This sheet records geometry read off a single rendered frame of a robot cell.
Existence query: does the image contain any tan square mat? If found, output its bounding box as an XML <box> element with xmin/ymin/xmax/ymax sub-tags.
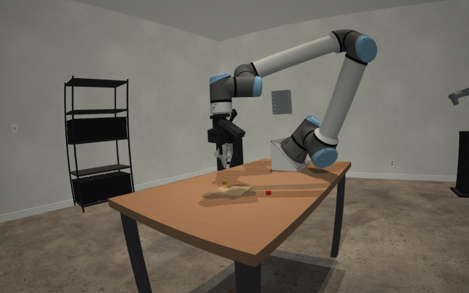
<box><xmin>210</xmin><ymin>186</ymin><xmax>252</xmax><ymax>197</ymax></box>

